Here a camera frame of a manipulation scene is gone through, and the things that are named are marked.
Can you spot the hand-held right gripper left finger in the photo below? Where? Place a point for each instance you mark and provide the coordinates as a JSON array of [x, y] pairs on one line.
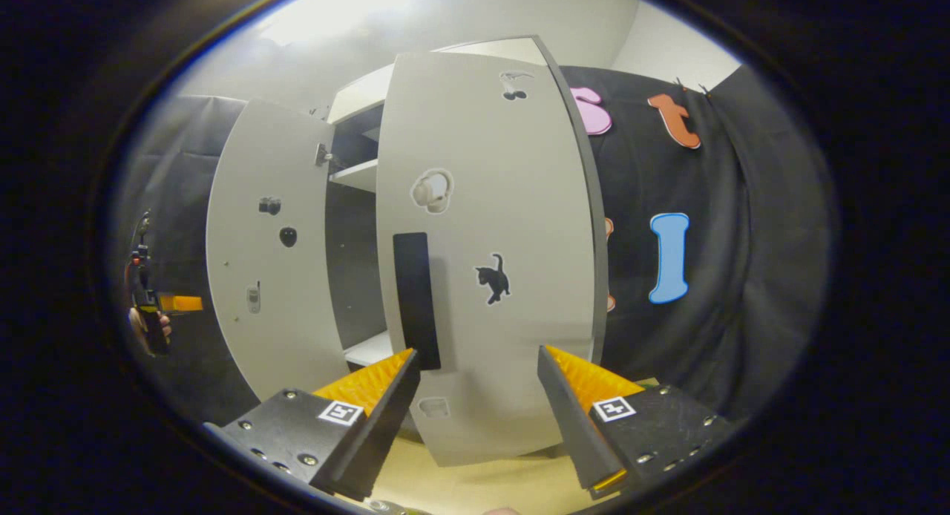
[[386, 418]]

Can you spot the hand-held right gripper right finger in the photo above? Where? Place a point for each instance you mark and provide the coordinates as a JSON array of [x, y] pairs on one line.
[[575, 418]]

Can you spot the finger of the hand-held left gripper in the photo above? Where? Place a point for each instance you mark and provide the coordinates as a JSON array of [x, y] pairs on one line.
[[182, 303]]

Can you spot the white door with camera sticker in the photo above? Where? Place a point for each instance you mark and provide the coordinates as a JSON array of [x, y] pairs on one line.
[[267, 337]]

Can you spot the white and grey cabinet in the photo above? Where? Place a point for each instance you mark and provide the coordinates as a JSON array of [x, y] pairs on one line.
[[349, 263]]

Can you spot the white door with cat sticker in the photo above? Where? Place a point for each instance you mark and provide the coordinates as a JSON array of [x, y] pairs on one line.
[[519, 203]]

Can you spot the white cabinet shelf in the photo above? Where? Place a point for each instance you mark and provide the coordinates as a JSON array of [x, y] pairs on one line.
[[358, 175], [372, 350]]

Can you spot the metal door hinge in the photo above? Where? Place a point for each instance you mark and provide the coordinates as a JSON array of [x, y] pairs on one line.
[[323, 156]]

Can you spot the black backdrop cloth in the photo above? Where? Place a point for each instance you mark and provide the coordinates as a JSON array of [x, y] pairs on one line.
[[742, 277], [178, 174]]

